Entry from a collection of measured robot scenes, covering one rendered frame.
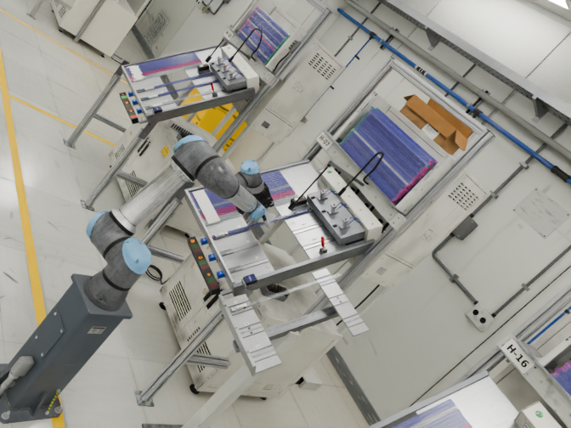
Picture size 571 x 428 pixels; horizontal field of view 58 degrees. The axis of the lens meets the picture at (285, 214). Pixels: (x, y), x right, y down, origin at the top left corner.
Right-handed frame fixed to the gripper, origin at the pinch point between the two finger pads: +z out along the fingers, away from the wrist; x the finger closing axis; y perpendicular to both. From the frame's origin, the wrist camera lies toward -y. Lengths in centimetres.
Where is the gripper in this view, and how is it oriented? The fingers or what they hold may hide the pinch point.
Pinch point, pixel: (261, 219)
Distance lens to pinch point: 248.5
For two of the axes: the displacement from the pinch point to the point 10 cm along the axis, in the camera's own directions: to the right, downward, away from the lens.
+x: -4.3, -6.2, 6.5
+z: 1.8, 6.5, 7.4
